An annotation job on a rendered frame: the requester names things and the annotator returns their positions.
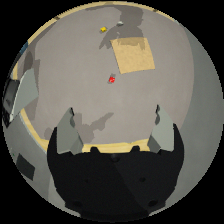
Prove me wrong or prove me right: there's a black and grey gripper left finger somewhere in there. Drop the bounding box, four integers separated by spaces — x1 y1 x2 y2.
47 107 84 188

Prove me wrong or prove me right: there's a tan mat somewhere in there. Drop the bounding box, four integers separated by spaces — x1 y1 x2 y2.
110 37 155 74

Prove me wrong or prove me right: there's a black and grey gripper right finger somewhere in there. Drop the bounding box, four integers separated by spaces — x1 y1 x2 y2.
147 104 184 187

